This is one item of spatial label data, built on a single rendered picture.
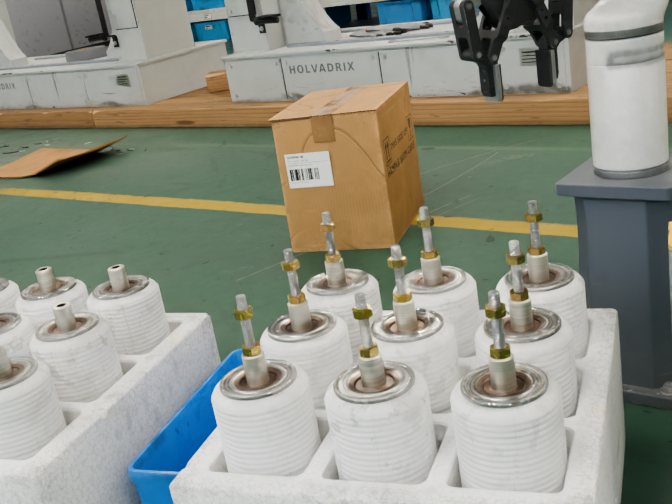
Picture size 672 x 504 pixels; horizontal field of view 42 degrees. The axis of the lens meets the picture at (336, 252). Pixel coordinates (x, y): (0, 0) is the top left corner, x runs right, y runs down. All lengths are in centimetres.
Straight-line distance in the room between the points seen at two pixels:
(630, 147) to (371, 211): 84
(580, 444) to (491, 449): 10
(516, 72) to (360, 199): 113
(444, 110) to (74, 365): 205
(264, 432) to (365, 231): 110
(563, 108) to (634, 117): 163
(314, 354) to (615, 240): 44
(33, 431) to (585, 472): 57
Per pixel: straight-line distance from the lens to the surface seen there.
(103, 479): 107
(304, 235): 194
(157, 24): 410
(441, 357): 90
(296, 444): 86
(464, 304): 100
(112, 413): 107
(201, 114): 367
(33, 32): 805
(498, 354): 77
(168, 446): 111
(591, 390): 92
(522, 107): 281
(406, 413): 79
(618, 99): 113
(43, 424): 103
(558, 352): 87
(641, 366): 123
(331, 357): 94
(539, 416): 76
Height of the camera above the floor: 64
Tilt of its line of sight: 19 degrees down
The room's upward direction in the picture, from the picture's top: 10 degrees counter-clockwise
